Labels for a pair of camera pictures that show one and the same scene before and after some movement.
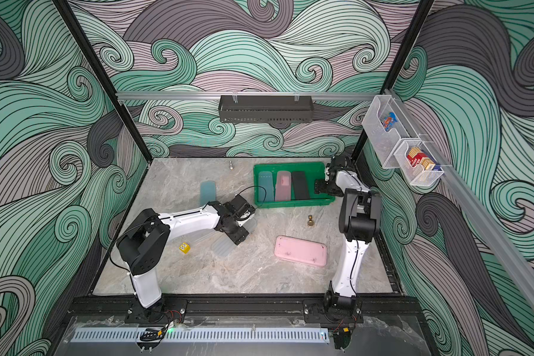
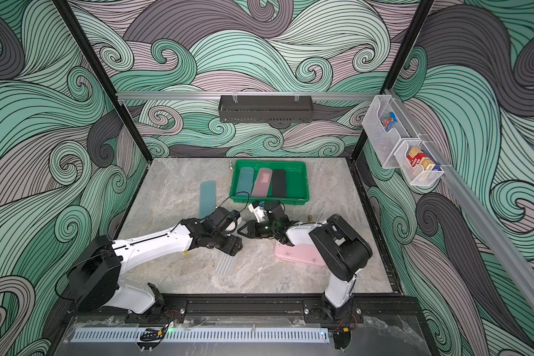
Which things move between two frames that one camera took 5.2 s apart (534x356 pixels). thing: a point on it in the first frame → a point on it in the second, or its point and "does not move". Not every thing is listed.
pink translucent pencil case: (282, 185) → (262, 182)
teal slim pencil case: (207, 192) does not move
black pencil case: (300, 186) → (279, 184)
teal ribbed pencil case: (265, 180) → (245, 179)
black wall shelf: (265, 109) does not move
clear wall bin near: (417, 164) does not move
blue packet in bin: (388, 122) does not move
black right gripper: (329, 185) → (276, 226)
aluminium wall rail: (244, 96) does not move
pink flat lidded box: (300, 250) does not move
